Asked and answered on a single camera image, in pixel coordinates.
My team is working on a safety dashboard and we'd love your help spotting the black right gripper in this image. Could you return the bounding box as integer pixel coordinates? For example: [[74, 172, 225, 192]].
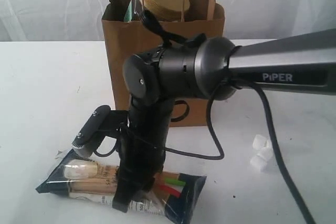
[[101, 97, 175, 212]]

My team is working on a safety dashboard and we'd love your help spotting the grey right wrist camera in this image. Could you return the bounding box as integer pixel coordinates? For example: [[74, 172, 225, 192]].
[[71, 105, 111, 158]]

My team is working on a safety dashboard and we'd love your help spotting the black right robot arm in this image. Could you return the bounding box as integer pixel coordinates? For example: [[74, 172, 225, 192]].
[[112, 29, 335, 212]]

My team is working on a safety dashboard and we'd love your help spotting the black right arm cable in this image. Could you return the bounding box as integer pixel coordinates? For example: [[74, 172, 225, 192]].
[[93, 10, 317, 224]]

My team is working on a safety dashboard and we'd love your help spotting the small clear plastic scrap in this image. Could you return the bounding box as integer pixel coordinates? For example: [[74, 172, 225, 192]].
[[55, 150, 68, 159]]

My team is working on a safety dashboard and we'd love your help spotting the brown paper bag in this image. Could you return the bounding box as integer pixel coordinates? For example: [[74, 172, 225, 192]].
[[101, 0, 226, 128]]

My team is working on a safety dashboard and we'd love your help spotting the spaghetti packet dark blue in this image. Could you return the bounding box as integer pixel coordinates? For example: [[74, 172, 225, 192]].
[[36, 150, 207, 223]]

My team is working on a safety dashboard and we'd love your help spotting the white backdrop curtain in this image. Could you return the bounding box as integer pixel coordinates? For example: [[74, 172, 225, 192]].
[[1, 0, 335, 41]]

